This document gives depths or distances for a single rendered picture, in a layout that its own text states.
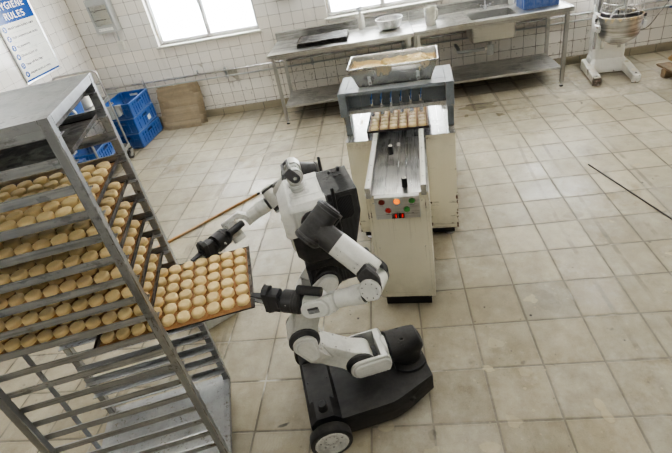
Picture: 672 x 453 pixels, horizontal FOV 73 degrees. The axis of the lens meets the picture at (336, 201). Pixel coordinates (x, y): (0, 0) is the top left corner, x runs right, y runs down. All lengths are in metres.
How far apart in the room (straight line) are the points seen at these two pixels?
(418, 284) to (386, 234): 0.42
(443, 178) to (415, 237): 0.72
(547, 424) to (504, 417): 0.19
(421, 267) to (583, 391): 1.00
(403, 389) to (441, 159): 1.50
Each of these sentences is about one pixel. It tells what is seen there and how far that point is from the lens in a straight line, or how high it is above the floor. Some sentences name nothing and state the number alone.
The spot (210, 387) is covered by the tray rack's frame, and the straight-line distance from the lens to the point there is 2.71.
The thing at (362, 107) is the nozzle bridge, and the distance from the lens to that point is 3.07.
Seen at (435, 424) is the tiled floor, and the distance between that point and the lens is 2.51.
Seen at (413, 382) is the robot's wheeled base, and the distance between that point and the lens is 2.43.
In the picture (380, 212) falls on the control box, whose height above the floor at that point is 0.75.
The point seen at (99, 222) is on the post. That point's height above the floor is 1.48.
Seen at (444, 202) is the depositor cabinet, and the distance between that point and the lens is 3.32.
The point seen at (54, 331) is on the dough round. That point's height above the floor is 1.06.
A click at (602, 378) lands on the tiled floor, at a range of 2.76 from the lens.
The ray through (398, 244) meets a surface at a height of 0.50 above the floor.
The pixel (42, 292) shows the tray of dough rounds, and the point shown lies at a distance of 1.86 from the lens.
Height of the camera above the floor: 2.14
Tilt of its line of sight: 32 degrees down
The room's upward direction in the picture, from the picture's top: 12 degrees counter-clockwise
